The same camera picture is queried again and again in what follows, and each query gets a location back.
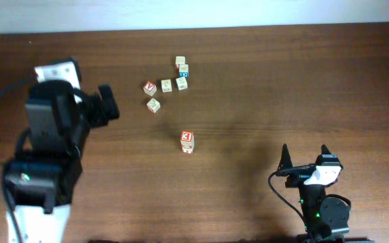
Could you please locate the red edged block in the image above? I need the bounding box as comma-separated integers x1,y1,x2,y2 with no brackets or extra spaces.
180,130,195,146

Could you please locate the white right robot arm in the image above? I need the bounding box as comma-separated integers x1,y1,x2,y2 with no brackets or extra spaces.
274,144,351,242

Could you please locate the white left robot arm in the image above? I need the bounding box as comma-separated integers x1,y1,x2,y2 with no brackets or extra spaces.
1,80,120,242

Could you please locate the elephant red letter block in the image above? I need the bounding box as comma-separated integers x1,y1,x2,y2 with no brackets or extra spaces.
147,98,161,113

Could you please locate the red letter A block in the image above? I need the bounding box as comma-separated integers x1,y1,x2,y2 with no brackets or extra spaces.
143,81,157,97

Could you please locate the blue 2 block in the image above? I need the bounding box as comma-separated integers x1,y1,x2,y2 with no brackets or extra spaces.
176,77,188,90

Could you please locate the blue D block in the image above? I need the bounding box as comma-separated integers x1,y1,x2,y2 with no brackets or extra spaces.
178,64,189,78

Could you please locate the red top edge block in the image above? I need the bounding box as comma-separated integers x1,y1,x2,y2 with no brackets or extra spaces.
175,56,186,70

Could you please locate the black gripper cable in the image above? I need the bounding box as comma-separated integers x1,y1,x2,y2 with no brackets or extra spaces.
267,165,317,237

